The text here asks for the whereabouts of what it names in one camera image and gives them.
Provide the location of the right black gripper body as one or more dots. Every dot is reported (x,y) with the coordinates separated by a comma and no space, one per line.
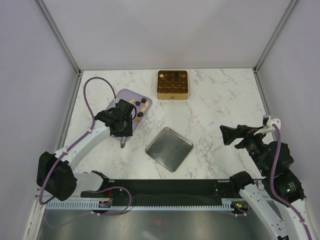
(253,143)

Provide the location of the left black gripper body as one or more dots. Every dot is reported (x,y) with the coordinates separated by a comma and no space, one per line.
(127,128)

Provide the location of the metal tongs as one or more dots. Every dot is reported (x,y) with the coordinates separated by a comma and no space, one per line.
(123,142)

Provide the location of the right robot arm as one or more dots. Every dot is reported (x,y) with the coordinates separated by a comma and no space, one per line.
(273,159)

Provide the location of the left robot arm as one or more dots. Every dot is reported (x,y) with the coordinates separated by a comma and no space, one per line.
(55,173)

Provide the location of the cream oval chocolate middle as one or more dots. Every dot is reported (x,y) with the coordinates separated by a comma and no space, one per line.
(143,109)

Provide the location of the gold chocolate tin box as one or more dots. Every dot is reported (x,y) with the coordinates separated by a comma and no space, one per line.
(172,88)

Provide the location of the lilac plastic tray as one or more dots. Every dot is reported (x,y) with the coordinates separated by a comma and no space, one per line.
(129,95)

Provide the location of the dark metal tin lid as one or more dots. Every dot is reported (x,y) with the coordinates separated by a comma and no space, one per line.
(169,149)

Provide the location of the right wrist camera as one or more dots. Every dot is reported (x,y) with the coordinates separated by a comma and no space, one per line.
(268,123)

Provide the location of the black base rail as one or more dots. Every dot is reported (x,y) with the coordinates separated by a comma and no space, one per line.
(175,192)

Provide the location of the white cable duct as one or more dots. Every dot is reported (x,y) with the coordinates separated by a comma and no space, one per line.
(99,205)

